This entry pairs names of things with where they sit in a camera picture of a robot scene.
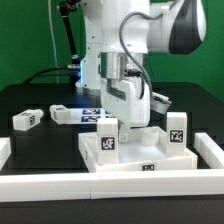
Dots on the white square tabletop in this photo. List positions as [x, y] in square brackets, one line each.
[146, 151]

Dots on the white front fence bar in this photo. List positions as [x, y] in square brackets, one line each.
[46, 187]

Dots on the white fence bar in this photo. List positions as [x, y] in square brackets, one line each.
[5, 151]
[46, 187]
[211, 153]

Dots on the white sheet with fiducial markers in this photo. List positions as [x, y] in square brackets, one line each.
[86, 115]

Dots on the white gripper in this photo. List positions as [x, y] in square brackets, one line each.
[122, 100]

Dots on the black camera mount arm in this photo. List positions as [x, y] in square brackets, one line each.
[65, 8]

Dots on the white right fence bar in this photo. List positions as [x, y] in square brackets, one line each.
[211, 153]

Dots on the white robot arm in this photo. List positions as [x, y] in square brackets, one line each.
[119, 35]

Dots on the white left fence bar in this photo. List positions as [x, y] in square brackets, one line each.
[5, 151]

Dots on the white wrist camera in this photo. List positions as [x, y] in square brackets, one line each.
[160, 103]

